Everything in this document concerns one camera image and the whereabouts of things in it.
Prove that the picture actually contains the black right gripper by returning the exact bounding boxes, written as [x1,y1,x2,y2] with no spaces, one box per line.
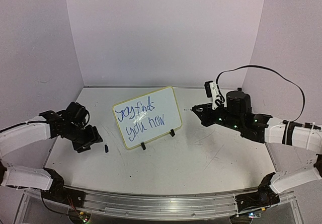
[192,102,243,132]

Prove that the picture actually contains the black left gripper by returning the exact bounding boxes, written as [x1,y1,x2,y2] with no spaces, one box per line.
[63,123,102,154]

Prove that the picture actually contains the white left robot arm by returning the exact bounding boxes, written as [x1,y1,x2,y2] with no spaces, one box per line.
[1,102,103,202]

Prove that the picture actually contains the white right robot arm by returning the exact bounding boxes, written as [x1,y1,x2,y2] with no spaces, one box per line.
[192,90,321,194]

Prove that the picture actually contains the black whiteboard stand foot right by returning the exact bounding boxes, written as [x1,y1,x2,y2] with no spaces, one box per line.
[170,129,176,137]

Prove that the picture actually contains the black whiteboard stand foot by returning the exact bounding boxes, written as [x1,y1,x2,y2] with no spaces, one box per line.
[140,142,146,150]
[170,129,176,137]

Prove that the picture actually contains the black whiteboard stand foot left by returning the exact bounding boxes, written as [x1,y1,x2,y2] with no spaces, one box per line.
[140,142,146,150]

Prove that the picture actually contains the yellow-framed whiteboard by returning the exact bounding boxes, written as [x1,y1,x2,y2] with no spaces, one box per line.
[112,86,183,150]

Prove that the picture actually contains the left circuit board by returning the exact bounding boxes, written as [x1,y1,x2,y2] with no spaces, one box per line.
[68,211,91,224]

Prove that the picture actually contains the circuit board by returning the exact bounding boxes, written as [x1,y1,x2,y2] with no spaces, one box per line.
[68,211,91,224]
[248,210,263,219]

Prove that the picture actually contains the right circuit board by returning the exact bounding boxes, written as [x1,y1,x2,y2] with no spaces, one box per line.
[248,210,263,219]

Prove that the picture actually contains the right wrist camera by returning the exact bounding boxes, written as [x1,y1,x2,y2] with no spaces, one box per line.
[204,81,225,110]

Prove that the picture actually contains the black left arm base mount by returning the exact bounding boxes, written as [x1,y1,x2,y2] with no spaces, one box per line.
[41,168,86,207]

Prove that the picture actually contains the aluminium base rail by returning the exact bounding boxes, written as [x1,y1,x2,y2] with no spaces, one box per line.
[24,181,295,216]

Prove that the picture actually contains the black right camera cable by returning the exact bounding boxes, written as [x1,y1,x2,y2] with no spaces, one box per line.
[215,65,305,123]

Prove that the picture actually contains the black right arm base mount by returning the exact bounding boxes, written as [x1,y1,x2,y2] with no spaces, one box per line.
[234,172,280,213]

